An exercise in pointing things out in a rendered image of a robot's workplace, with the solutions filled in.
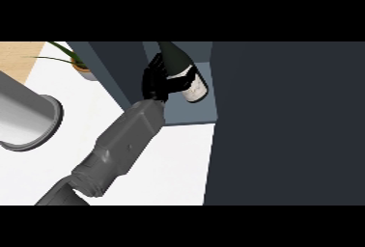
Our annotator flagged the green leafy plant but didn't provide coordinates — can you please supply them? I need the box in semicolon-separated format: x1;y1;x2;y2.
27;41;90;70

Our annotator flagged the dark green wine bottle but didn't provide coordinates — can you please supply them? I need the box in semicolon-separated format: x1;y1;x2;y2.
157;41;210;104

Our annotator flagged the grey plant pot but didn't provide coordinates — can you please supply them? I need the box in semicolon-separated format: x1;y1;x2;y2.
69;59;100;82

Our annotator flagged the blue-grey cabinet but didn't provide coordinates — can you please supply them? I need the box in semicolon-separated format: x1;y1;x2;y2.
65;41;220;127

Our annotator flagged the grey cylinder with dark rim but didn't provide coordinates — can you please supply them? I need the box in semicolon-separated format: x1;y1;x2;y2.
0;70;63;152

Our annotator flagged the dark grey cabinet door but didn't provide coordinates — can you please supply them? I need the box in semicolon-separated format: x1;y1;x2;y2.
202;41;365;206

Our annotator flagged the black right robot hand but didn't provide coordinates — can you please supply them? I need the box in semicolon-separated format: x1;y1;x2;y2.
140;52;199;104

